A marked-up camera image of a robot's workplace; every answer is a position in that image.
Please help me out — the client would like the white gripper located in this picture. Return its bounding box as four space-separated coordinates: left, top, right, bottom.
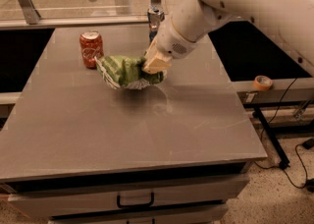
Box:
141 15 201 75

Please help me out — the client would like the green jalapeno chip bag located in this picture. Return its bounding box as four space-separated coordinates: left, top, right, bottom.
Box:
94 55 167 90

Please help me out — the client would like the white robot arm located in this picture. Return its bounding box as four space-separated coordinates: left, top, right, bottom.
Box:
142 0 314 74

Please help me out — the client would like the silver blue drink can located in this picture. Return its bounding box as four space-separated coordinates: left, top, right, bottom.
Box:
147 5 165 41

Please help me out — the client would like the red coke can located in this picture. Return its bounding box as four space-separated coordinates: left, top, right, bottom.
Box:
79 30 104 69

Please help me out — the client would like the orange tape roll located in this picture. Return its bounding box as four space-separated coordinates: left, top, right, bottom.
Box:
253 76 273 91

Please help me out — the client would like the black table leg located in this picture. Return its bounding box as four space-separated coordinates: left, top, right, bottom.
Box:
253 107 289 171

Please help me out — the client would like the lower grey drawer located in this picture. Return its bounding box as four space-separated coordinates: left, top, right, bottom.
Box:
48 204 228 224

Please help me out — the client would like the grey drawer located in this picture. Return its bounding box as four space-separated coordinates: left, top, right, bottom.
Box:
8 174 249 217
48 204 228 224

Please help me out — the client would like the upper grey drawer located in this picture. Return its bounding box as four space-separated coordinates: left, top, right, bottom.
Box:
8 174 249 217

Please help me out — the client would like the left metal rail bracket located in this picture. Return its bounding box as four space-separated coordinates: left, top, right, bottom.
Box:
18 0 40 25

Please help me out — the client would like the black floor cable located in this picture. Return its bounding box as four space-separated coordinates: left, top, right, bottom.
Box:
254 77 314 191

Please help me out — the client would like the black drawer handle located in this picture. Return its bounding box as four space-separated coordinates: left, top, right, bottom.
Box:
116 193 155 209

